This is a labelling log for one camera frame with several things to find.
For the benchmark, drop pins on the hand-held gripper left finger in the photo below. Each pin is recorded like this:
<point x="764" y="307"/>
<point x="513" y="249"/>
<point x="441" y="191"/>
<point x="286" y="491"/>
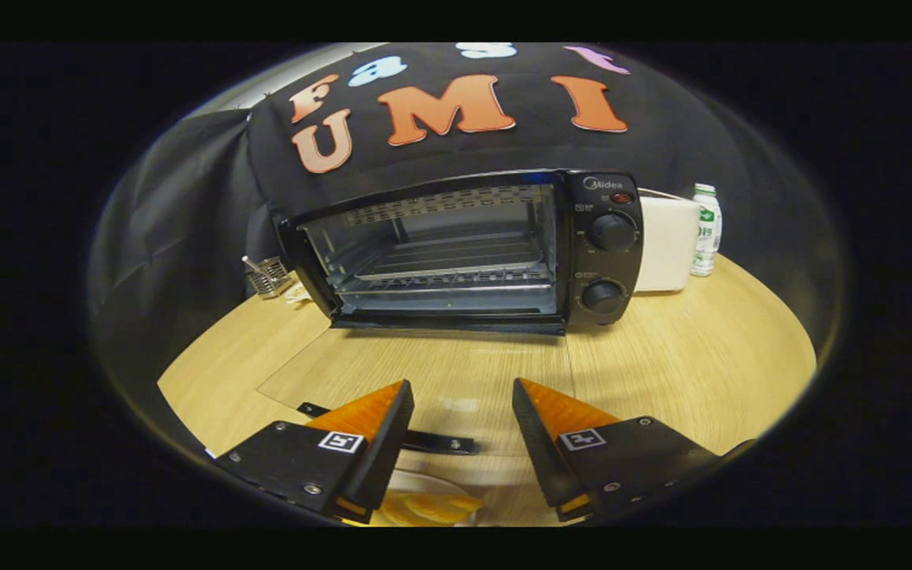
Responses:
<point x="383" y="455"/>

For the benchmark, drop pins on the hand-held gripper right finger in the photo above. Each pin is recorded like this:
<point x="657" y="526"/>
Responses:
<point x="539" y="455"/>

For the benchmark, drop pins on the golden croissant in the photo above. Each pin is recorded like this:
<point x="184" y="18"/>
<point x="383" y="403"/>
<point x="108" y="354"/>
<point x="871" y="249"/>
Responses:
<point x="432" y="508"/>

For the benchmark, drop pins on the black toaster oven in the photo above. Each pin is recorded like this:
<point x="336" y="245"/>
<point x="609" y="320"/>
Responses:
<point x="606" y="261"/>

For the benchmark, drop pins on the white bread toaster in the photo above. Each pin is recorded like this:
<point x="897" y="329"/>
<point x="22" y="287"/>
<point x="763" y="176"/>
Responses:
<point x="666" y="245"/>

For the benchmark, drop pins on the white oval plate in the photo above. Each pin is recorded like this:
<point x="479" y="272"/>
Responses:
<point x="404" y="481"/>

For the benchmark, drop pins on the white bottle green label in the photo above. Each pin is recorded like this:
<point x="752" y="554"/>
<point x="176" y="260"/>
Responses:
<point x="706" y="233"/>

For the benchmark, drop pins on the black backdrop cloth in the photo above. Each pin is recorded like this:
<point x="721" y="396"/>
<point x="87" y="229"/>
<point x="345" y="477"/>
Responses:
<point x="187" y="222"/>

